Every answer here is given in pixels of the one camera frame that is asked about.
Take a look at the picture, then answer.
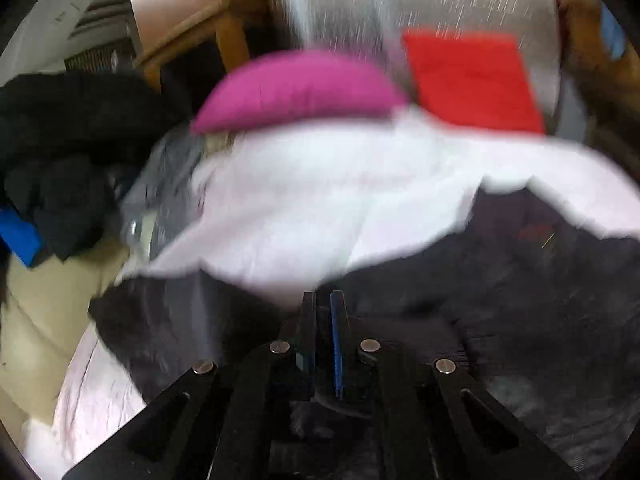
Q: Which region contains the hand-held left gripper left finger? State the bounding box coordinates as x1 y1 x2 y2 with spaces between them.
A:
62 291 318 480

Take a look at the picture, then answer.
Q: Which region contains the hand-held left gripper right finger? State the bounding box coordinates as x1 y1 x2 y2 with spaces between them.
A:
329 290 582 480

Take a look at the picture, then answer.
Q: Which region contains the dark grey sweater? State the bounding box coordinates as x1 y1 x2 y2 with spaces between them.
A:
89 184 640 480

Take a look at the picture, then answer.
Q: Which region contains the pile of black clothes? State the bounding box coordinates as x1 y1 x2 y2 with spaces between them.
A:
0 70 193 261

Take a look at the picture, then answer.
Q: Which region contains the white textured bedspread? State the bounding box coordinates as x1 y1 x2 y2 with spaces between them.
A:
22 107 640 478

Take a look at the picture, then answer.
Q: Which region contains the grey cloth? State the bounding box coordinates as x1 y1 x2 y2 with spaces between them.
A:
117 130 208 266

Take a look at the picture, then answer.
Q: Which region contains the beige cloth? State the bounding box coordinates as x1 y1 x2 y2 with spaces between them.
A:
0 237 132 428

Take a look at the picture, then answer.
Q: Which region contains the magenta pillow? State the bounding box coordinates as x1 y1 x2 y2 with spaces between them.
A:
192 50 408 135

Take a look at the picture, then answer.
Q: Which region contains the red cushion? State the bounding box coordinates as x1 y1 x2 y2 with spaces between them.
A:
401 30 547 135

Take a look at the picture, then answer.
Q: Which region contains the blue cloth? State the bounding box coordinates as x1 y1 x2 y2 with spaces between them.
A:
0 207 46 268

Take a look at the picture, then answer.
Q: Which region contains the grey armchair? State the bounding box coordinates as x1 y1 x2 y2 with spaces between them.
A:
260 0 563 128

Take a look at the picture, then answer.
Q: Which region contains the wooden shelf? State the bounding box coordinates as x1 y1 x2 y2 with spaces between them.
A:
550 0 640 131

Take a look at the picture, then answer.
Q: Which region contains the wooden table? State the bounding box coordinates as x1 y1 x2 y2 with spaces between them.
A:
121 0 273 73

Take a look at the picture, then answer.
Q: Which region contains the blue and white item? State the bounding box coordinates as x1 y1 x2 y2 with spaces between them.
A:
599 6 627 61

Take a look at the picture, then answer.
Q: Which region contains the white wall appliance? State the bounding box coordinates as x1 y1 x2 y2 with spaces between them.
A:
47 0 133 56

